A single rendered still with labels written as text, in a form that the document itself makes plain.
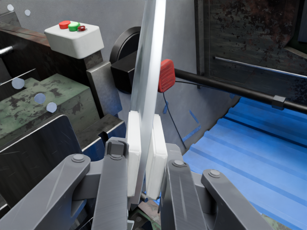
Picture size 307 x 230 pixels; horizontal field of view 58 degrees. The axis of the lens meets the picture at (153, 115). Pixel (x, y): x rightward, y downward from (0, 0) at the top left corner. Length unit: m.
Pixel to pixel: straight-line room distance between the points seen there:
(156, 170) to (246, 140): 2.34
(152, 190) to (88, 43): 0.52
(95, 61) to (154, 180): 0.54
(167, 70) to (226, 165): 1.68
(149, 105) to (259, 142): 2.32
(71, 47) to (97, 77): 0.09
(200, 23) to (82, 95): 1.49
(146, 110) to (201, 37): 1.89
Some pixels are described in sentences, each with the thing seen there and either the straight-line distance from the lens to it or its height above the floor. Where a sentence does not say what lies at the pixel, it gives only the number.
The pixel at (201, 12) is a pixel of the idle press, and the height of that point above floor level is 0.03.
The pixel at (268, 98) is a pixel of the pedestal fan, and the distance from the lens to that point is 1.19.
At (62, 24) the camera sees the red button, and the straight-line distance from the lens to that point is 0.70.
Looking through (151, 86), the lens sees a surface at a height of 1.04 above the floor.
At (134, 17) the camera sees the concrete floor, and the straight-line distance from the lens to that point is 1.58.
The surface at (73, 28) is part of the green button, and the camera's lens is 0.67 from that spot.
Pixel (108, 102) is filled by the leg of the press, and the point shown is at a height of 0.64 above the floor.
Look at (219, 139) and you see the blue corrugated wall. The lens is 2.45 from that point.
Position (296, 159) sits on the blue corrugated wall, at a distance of 2.39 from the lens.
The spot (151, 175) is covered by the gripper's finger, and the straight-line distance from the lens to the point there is 0.16.
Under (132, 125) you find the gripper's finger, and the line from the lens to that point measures 0.18.
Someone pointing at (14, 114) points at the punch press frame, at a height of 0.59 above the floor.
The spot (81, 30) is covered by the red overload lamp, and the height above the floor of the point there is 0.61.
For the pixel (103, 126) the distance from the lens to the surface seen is 0.66.
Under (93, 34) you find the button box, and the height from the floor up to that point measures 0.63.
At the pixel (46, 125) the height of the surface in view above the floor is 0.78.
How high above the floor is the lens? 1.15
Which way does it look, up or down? 38 degrees down
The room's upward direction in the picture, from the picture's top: 113 degrees clockwise
